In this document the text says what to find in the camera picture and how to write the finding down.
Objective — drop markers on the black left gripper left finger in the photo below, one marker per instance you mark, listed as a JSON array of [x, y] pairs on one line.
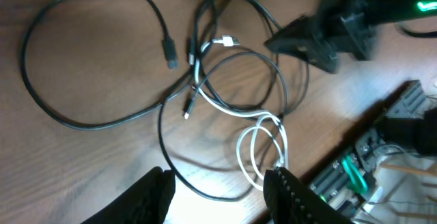
[[146, 201]]

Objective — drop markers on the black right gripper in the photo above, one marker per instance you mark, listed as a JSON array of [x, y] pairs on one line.
[[343, 24]]

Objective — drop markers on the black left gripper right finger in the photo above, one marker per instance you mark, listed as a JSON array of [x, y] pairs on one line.
[[289, 201]]

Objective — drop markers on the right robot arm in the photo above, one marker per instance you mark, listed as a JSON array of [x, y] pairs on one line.
[[390, 11]]

